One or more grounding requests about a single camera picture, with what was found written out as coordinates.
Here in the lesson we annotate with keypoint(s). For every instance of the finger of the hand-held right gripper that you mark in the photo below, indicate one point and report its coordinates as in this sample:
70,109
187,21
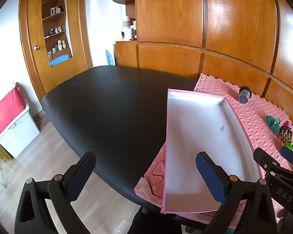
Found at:
266,159
291,157

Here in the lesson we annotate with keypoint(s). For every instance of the lime green plastic piece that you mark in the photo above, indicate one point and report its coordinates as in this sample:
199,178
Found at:
290,146

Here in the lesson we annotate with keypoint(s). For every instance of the grey cup with black cap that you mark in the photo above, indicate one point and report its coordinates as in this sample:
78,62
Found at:
244,96

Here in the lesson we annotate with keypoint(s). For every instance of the gold paper bag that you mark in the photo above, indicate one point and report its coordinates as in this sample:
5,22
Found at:
2,152

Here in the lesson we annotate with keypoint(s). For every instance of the pink foam mat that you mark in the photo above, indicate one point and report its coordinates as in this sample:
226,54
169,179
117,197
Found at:
254,117

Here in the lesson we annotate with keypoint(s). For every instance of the red cloth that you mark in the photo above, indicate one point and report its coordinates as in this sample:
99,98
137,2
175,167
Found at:
7,109

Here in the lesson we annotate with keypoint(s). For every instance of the white storage box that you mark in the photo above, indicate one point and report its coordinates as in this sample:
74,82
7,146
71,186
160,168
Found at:
22,134

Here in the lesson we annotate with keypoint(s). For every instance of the wooden door with window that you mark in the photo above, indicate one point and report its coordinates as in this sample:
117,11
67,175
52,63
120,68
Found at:
36,24

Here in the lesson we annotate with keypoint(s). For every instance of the pink cardboard box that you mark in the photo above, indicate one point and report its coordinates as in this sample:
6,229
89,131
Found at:
197,139

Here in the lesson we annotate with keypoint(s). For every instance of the white paper roll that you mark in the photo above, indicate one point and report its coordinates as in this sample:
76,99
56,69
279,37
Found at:
128,33

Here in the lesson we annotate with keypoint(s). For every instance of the wooden wall cabinet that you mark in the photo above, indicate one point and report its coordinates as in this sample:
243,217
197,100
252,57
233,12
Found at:
173,12

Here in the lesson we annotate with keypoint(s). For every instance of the brown tape roll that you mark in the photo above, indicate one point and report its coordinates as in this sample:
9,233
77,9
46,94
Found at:
127,21

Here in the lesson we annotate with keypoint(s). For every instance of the brass door knob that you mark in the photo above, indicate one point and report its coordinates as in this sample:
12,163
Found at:
36,47

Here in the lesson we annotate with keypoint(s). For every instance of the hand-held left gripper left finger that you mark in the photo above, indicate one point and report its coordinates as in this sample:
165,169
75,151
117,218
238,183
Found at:
80,175

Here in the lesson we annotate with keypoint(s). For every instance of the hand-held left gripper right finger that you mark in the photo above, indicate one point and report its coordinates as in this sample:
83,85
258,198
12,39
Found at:
210,173

